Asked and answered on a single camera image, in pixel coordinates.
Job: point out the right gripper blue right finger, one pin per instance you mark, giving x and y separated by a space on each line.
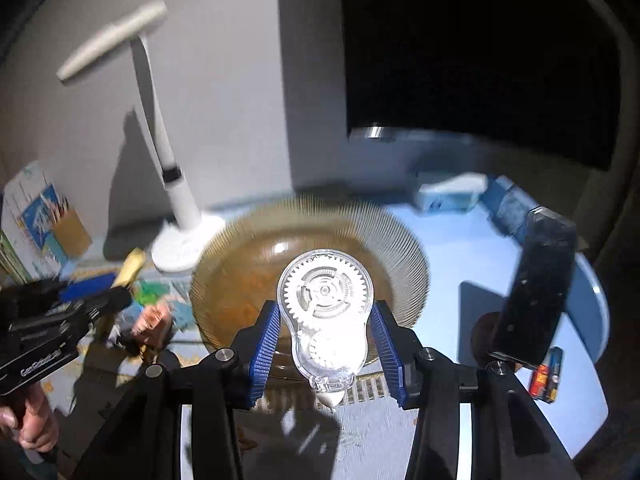
397 347

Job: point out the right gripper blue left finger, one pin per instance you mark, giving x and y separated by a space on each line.
266 333

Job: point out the clear correction tape dispenser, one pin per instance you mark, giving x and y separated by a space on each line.
325 297

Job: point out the left hand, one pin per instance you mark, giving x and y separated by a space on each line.
29 420

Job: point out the stack of books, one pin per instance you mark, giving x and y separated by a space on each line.
31 207

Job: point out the amber ribbed glass bowl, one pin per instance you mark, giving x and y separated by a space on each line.
241 266

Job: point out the patterned table mat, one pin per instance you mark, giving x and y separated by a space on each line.
288 435

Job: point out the brown pencil holder cup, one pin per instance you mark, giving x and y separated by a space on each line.
72 235

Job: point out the pink eraser block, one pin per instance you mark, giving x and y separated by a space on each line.
153 325

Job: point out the green toy piece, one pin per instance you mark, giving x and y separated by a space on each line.
148 293

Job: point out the white desk lamp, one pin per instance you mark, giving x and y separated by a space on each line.
180 243

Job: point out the black phone on stand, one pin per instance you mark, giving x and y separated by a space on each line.
531 313

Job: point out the blue white tissue box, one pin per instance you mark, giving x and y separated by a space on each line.
436 192

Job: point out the orange black batteries pack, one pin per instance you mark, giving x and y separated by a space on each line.
544 383

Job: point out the black monitor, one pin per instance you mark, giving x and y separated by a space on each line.
543 75

